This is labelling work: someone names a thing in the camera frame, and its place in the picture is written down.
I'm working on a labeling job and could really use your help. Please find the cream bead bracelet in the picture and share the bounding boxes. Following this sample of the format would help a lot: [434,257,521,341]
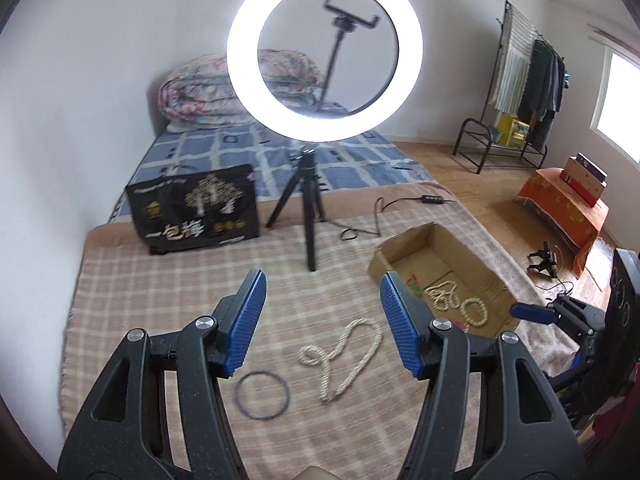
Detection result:
[459,296,490,328]

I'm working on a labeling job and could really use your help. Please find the red cord pendant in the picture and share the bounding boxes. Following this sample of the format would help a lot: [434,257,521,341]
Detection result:
[406,272,424,298]

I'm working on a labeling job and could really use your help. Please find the small black floor tripod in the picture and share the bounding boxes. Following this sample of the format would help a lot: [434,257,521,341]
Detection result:
[526,240,559,280]

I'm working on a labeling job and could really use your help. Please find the brown cardboard box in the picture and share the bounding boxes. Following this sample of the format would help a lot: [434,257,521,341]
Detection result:
[369,223,520,337]

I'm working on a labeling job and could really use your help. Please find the orange cloth covered table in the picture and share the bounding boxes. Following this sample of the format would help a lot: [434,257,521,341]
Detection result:
[516,168,608,278]

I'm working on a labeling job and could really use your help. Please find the cardboard box with books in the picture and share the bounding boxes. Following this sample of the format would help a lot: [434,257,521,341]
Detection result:
[560,156,606,207]

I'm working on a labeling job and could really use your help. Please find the dark blue bangle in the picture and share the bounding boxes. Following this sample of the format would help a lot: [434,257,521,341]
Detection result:
[233,370,292,422]

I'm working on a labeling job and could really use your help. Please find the yellow box on rack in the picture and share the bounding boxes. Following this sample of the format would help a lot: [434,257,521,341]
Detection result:
[497,114,529,148]

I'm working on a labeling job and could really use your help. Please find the beige plaid blanket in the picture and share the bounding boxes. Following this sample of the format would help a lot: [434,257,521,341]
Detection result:
[60,184,582,480]

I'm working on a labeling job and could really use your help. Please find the window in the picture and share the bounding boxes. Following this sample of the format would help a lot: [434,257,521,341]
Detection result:
[591,26,639,165]

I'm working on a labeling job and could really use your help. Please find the black clothes rack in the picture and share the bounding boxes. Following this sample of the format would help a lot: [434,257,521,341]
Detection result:
[452,0,570,174]

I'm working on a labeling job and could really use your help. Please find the dark hanging clothes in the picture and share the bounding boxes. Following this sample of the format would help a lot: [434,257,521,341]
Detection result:
[518,39,566,151]

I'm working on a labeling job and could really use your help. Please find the striped hanging cloth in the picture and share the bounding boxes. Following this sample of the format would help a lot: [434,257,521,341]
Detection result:
[489,3,537,116]

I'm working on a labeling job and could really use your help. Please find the blue checkered bed sheet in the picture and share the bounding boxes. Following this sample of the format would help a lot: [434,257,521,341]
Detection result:
[130,120,433,202]

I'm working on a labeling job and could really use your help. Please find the black snack bag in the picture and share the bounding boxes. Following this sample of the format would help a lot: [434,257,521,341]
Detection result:
[126,165,259,255]

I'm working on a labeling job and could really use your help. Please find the black tripod stand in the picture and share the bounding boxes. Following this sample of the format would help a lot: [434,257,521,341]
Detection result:
[266,146,326,272]

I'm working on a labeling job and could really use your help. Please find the black phone holder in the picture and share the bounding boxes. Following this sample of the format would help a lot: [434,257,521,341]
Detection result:
[316,0,380,114]

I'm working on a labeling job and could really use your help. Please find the folded floral quilt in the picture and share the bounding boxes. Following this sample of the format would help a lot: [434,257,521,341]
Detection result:
[157,49,323,130]

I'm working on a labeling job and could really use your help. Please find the black power cable with remote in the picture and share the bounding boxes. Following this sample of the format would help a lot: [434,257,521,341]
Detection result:
[324,193,457,242]

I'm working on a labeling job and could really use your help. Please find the thick twisted pearl necklace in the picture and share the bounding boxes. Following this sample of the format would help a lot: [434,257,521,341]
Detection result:
[297,317,384,403]

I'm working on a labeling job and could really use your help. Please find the white ring light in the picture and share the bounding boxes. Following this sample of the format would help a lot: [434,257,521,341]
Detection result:
[226,0,424,142]

